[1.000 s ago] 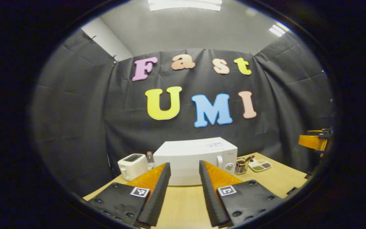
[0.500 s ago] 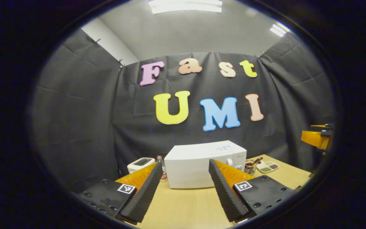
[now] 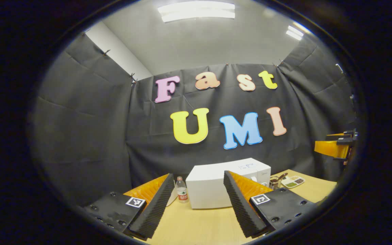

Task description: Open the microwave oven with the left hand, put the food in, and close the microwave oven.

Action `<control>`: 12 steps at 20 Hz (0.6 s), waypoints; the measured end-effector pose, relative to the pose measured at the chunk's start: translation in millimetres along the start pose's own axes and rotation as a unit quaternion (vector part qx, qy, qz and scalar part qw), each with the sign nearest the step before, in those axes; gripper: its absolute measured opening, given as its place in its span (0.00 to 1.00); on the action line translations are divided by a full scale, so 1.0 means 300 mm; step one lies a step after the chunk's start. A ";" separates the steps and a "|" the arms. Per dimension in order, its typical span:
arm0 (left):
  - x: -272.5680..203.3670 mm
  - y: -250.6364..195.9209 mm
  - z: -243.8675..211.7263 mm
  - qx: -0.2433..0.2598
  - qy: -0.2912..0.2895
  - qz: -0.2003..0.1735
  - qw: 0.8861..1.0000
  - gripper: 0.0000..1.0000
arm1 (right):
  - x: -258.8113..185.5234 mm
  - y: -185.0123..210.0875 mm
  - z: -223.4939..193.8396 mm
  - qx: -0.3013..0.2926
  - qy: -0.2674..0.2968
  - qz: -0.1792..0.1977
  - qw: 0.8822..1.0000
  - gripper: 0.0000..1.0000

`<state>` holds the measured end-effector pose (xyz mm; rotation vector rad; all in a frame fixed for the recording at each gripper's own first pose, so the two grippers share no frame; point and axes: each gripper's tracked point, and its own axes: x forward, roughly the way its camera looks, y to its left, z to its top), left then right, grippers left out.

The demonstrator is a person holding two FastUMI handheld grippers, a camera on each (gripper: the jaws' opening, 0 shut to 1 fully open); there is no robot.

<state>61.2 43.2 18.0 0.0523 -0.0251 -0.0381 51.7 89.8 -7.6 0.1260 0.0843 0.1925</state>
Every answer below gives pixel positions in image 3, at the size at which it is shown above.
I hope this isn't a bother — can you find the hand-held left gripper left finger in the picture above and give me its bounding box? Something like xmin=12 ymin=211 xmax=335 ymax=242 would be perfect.
xmin=84 ymin=173 xmax=176 ymax=239

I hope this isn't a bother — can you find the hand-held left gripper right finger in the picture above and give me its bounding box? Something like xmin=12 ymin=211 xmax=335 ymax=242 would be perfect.
xmin=223 ymin=170 xmax=317 ymax=239

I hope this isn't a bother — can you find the white microwave oven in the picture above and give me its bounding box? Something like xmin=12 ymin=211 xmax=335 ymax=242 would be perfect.
xmin=186 ymin=158 xmax=272 ymax=210

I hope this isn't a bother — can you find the white toaster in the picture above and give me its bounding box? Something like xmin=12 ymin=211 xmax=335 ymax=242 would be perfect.
xmin=166 ymin=186 xmax=179 ymax=207

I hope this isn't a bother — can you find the clear plastic water bottle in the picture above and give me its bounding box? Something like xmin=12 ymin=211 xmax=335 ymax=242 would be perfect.
xmin=176 ymin=176 xmax=189 ymax=203

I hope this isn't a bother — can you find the white divided dish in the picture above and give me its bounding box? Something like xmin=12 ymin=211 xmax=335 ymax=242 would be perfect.
xmin=281 ymin=176 xmax=305 ymax=189

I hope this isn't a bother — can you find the black backdrop cloth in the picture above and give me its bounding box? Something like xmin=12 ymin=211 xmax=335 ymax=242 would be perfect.
xmin=29 ymin=32 xmax=358 ymax=206

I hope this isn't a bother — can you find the long ceiling light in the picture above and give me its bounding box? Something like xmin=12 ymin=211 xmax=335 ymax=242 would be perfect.
xmin=158 ymin=1 xmax=236 ymax=23

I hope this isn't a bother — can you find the metal wire basket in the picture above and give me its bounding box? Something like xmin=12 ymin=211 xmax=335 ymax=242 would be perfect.
xmin=269 ymin=173 xmax=288 ymax=190

